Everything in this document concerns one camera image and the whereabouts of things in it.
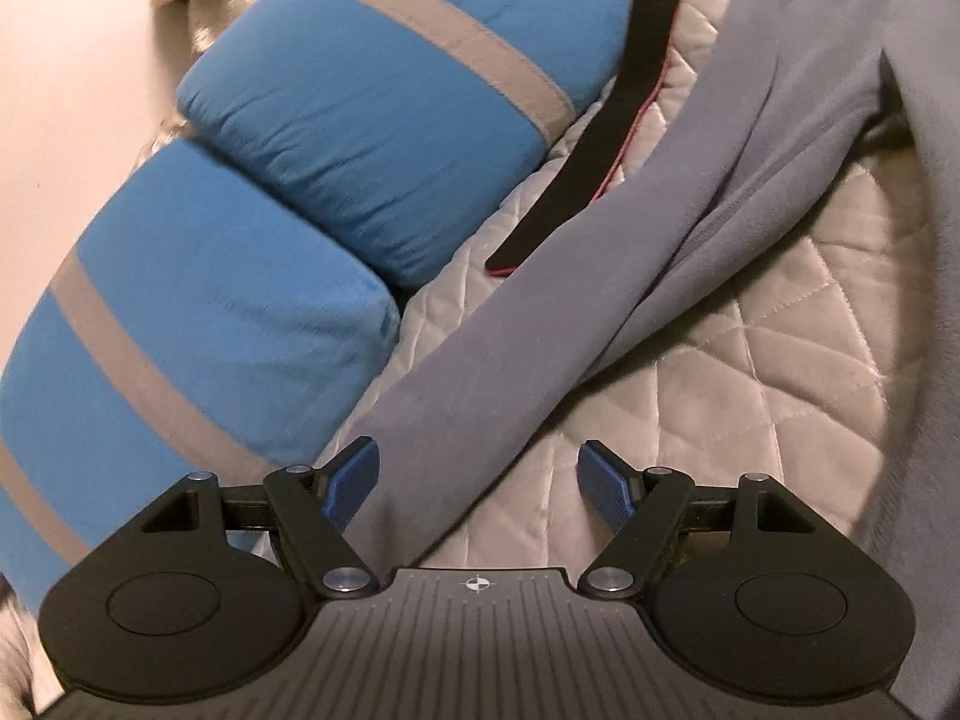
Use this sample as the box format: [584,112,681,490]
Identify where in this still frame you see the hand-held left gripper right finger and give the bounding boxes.
[576,439,816,602]

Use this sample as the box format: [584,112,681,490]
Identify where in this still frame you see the grey fleece pants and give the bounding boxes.
[352,0,960,593]

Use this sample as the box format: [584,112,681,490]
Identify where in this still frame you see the blue pillow with grey stripes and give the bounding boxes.
[175,0,677,291]
[0,139,404,610]

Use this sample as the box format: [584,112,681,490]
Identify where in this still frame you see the black strap with red edge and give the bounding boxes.
[484,0,767,276]

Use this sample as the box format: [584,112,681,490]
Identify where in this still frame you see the quilted grey bedspread with lace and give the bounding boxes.
[313,0,947,582]

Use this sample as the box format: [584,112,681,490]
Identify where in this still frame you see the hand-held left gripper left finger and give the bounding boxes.
[142,435,383,602]

